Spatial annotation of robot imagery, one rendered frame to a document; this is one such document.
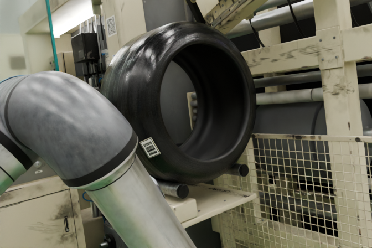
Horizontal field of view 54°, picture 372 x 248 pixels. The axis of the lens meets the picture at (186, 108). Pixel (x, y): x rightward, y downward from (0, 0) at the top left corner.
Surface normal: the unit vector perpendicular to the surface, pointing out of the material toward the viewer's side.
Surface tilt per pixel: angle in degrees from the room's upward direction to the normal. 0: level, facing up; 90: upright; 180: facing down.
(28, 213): 90
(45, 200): 90
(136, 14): 90
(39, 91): 54
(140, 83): 77
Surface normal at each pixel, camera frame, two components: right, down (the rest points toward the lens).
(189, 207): 0.61, -0.04
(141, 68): -0.14, -0.30
